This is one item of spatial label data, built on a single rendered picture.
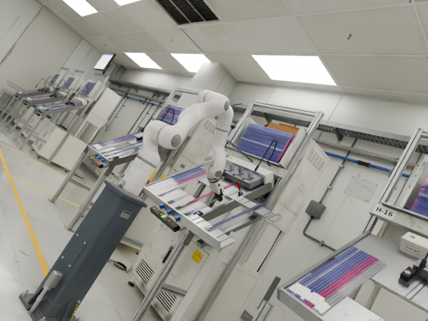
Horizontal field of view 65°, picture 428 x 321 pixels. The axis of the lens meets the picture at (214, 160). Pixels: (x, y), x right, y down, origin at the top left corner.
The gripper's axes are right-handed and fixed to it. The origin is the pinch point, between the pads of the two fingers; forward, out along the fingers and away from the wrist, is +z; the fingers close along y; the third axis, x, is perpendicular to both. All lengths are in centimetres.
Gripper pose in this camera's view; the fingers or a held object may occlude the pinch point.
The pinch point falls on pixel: (219, 197)
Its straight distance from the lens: 233.6
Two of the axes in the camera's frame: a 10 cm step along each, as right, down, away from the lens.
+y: -5.8, -2.5, 7.7
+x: -7.8, 4.5, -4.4
